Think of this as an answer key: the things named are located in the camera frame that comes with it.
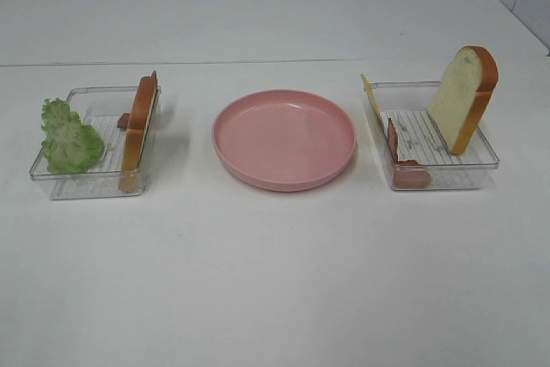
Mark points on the green lettuce leaf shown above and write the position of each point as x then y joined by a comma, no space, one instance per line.
70,146

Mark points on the clear left plastic container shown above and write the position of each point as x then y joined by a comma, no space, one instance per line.
101,107

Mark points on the yellow cheese slice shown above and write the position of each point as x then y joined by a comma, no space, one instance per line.
375,118

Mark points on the clear plastic container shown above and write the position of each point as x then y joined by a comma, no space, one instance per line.
419,139
101,107

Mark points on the bacon strip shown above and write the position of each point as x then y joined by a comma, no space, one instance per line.
407,174
122,122

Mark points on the bread slice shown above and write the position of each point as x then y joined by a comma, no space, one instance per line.
136,131
464,93

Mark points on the pink round plate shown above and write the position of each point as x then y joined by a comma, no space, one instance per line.
284,140

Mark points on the clear right plastic container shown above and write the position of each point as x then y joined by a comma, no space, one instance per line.
419,139

